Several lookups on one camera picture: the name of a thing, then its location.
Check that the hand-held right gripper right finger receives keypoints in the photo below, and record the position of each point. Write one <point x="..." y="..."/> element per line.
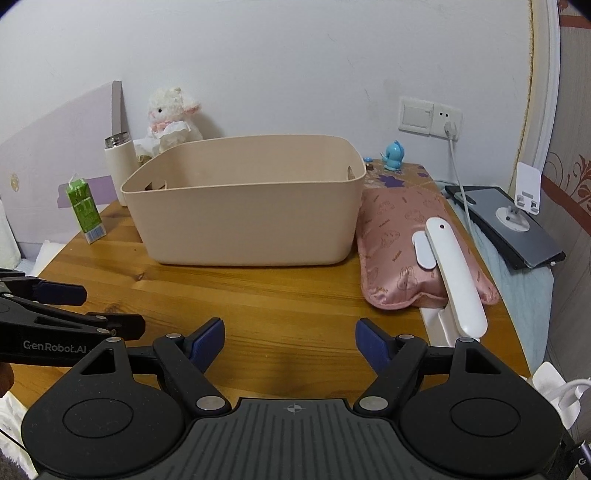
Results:
<point x="369" y="344"/>

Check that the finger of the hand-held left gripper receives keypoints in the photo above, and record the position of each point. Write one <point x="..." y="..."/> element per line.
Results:
<point x="122" y="326"/>
<point x="62" y="294"/>

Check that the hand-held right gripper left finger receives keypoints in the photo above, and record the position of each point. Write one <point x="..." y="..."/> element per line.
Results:
<point x="208" y="341"/>

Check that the beige plastic storage bin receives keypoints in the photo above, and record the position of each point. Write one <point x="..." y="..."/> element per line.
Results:
<point x="240" y="221"/>

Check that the white cloth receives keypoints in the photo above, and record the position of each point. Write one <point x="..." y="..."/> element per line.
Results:
<point x="8" y="230"/>

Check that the green drink carton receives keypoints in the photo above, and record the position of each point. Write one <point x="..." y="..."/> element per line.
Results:
<point x="85" y="212"/>

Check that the pink hot water bag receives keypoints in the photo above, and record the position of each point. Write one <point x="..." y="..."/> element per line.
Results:
<point x="392" y="249"/>

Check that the white folding desk lamp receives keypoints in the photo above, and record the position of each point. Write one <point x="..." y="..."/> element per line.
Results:
<point x="455" y="267"/>

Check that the white thermos bottle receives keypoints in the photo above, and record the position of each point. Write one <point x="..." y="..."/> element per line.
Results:
<point x="117" y="170"/>

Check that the pale purple board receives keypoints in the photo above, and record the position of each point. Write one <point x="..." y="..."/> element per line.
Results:
<point x="60" y="152"/>

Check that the light blue blanket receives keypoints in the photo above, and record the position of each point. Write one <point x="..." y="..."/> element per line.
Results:
<point x="521" y="304"/>

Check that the tissue pack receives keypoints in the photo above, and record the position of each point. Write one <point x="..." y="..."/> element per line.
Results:
<point x="145" y="148"/>

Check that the purple flower print cloth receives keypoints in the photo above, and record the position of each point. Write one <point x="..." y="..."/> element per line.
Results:
<point x="406" y="177"/>

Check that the small mushroom toy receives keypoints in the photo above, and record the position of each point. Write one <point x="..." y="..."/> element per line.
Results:
<point x="368" y="161"/>

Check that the dark grey tablet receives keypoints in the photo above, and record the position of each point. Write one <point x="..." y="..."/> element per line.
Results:
<point x="531" y="249"/>

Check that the blue toy figurine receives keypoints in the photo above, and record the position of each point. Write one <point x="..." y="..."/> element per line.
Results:
<point x="395" y="156"/>

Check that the white plush lamb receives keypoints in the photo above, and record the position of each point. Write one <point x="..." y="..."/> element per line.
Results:
<point x="171" y="110"/>

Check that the white phone holder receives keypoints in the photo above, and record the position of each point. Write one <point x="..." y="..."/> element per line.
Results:
<point x="526" y="182"/>

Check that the white wall switch socket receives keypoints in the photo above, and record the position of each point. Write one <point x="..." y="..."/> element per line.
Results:
<point x="415" y="115"/>

